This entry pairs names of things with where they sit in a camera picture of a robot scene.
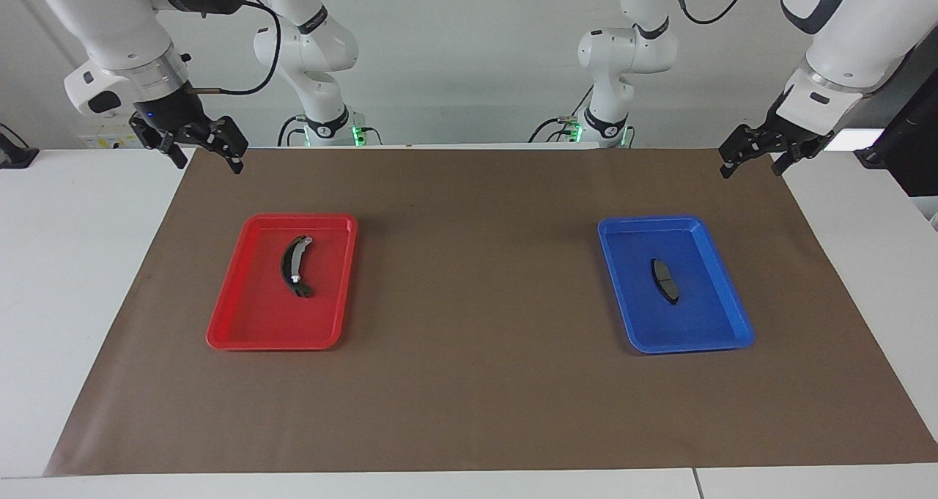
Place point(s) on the large black equipment stand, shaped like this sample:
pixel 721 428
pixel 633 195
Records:
pixel 909 147

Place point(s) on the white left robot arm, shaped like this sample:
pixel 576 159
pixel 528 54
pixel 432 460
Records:
pixel 865 30

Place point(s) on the red plastic tray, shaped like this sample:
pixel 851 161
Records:
pixel 256 316

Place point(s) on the brown paper table mat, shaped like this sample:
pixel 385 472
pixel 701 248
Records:
pixel 476 301

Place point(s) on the yellow labelled power strip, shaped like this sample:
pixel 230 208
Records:
pixel 110 142

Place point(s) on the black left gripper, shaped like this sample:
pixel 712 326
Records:
pixel 795 138

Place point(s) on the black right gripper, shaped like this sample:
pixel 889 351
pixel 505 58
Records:
pixel 172 114

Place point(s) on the dark brake pad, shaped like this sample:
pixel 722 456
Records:
pixel 663 275

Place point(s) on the blue plastic tray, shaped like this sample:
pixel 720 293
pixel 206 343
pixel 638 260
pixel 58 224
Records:
pixel 703 316

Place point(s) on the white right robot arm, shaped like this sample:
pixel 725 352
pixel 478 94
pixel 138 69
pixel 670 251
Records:
pixel 110 23

